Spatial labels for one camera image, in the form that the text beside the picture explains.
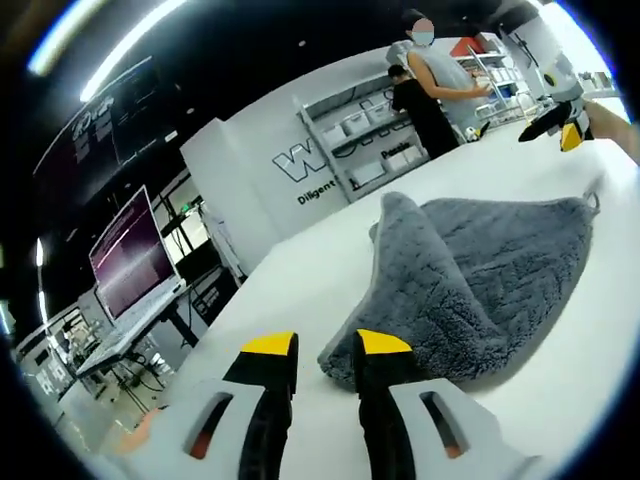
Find purple computer monitor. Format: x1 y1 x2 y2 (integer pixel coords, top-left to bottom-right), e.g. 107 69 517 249
88 184 185 321

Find row of white storage bins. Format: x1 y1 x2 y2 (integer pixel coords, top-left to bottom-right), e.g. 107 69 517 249
487 64 531 119
322 102 431 184

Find ceiling light strip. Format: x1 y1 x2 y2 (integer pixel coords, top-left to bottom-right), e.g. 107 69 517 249
27 0 109 76
79 0 189 101

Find white hanging coat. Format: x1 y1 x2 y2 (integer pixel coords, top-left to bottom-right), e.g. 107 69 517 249
202 203 247 281

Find large dark hanging display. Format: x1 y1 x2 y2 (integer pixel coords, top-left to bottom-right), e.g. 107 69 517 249
32 54 182 206

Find grey plush towel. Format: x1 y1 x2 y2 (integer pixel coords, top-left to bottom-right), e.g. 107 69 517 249
317 191 601 396

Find glass partition black frames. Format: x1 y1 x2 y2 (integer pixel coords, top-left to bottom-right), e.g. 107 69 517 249
152 192 211 261

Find unused hand-held gripper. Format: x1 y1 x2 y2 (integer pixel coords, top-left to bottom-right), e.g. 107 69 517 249
467 121 494 145

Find white standing desk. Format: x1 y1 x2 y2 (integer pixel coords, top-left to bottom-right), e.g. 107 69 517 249
73 278 201 401

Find person's left hand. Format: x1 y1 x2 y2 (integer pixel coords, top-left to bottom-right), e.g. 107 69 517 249
112 407 167 456

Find grey metal shelving rack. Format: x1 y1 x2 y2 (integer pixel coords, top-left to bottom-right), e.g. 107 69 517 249
298 82 436 201
449 34 531 126

